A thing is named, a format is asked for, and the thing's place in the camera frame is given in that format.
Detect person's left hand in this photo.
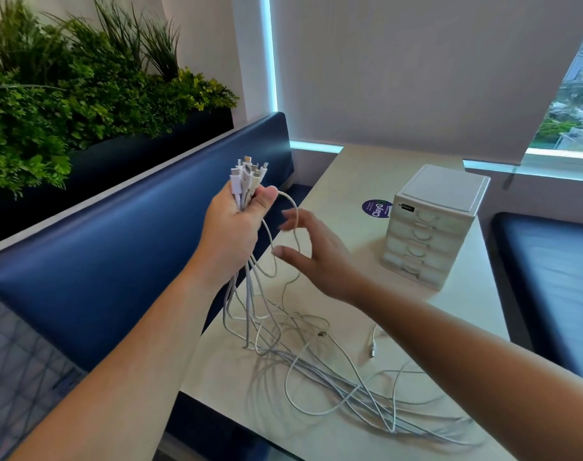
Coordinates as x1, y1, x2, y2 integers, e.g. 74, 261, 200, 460
195, 179, 279, 289

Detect single thin white cable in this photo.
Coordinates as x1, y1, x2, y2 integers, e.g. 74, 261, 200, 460
222, 156, 474, 447

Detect black planter box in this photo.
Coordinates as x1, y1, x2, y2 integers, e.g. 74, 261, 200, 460
0, 108, 234, 248

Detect white table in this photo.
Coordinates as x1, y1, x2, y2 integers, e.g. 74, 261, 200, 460
179, 144, 513, 461

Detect person's right hand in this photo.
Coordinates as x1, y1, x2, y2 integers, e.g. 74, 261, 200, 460
271, 208, 369, 303

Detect blue padded bench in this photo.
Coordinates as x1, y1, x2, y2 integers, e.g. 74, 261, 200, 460
0, 111, 314, 461
490, 211, 583, 387

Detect white mini drawer cabinet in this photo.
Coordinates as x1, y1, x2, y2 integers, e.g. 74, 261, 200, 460
380, 164, 492, 290

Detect glass window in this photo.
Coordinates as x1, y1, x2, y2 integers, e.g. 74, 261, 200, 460
526, 19, 583, 157

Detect white roller blind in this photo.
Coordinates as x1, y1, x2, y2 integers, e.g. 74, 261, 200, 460
271, 0, 583, 165

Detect person's right forearm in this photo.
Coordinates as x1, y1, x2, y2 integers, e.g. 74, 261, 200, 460
348, 282, 583, 461

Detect person's left forearm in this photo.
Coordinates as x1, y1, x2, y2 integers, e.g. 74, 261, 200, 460
8, 268, 225, 461

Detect round purple sticker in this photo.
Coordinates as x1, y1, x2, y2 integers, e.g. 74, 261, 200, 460
362, 198, 393, 218

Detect green leafy plants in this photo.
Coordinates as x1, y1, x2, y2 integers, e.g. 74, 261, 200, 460
0, 0, 239, 197

